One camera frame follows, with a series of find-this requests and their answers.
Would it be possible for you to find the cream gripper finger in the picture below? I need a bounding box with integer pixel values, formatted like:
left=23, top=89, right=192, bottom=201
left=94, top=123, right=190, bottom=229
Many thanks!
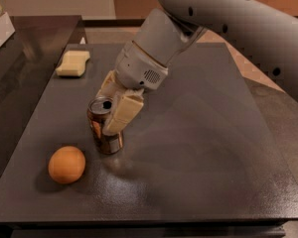
left=96, top=70, right=123, bottom=98
left=102, top=89, right=144, bottom=136

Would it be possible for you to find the orange soda can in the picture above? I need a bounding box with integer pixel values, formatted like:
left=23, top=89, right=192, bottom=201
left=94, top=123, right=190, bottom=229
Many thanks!
left=87, top=96, right=123, bottom=155

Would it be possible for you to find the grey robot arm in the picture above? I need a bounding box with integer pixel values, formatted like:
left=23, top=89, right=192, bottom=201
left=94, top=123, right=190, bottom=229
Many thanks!
left=97, top=0, right=298, bottom=136

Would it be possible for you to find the yellow sponge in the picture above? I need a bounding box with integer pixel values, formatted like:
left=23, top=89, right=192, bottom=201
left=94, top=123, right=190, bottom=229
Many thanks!
left=56, top=51, right=90, bottom=77

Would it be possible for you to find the orange fruit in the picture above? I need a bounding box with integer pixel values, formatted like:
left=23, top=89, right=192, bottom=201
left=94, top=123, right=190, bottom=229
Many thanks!
left=48, top=146, right=85, bottom=184

